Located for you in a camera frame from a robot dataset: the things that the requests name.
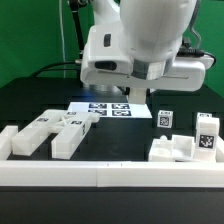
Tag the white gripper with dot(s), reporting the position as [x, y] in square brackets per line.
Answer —
[142, 60]

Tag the white chair seat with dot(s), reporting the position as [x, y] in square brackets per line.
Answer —
[177, 149]

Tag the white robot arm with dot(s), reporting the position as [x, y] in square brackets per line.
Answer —
[168, 17]

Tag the white chair back piece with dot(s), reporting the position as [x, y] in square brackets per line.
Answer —
[69, 128]

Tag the white sheet with tags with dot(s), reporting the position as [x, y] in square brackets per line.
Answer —
[112, 110]

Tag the white U-shaped fence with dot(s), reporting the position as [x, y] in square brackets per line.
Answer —
[104, 174]

